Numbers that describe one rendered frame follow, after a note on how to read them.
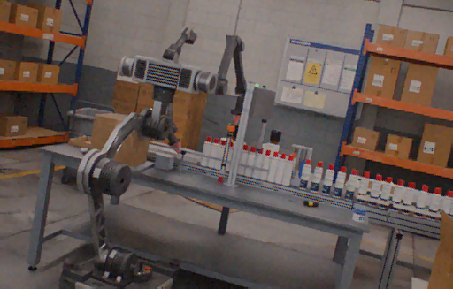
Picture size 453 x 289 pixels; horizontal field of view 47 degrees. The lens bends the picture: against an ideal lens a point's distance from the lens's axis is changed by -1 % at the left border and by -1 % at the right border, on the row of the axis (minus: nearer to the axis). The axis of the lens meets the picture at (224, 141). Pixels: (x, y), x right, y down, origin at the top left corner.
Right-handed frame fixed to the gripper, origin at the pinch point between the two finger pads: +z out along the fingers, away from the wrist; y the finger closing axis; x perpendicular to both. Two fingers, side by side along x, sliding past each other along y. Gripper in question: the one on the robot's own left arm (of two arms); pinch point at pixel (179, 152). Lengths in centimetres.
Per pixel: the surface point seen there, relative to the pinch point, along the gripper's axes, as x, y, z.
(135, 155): 11.2, -43.2, -8.1
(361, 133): -110, 364, 67
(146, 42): 131, 479, -213
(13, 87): 237, 235, -183
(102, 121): 20, -46, -37
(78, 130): 149, 168, -82
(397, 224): -109, -4, 104
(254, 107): -64, -18, -2
